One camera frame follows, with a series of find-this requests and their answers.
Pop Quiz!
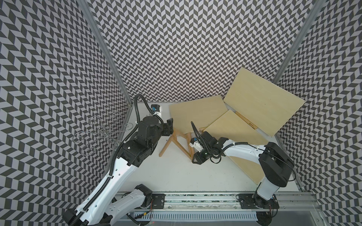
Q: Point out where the light plywood board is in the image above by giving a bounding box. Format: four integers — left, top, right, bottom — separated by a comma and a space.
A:
169, 96, 228, 134
224, 68, 305, 137
205, 110, 268, 184

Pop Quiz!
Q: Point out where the wooden easel with label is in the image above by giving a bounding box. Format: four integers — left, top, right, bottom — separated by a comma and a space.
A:
235, 111, 258, 130

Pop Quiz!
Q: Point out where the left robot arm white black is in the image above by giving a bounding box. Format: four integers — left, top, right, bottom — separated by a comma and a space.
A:
63, 94, 173, 226

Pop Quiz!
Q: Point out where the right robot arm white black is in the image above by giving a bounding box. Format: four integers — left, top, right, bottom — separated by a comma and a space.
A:
190, 122, 295, 210

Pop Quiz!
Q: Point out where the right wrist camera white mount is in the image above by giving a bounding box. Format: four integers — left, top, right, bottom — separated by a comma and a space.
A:
189, 137, 202, 149

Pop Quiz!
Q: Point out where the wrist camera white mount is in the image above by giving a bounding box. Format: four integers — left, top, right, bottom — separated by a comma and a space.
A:
150, 104, 162, 117
189, 137, 202, 149

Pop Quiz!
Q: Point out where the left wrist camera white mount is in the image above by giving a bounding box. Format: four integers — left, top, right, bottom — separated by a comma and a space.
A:
150, 104, 162, 117

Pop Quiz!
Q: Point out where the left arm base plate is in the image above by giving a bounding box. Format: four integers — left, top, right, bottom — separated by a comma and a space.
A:
126, 185, 166, 210

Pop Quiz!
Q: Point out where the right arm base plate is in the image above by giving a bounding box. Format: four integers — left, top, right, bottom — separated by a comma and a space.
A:
236, 193, 280, 211

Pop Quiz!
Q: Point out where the wire whisk rack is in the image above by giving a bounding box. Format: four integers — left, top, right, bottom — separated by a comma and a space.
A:
71, 115, 134, 156

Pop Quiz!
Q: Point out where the aluminium front rail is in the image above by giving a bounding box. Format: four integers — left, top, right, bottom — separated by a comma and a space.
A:
154, 192, 322, 211

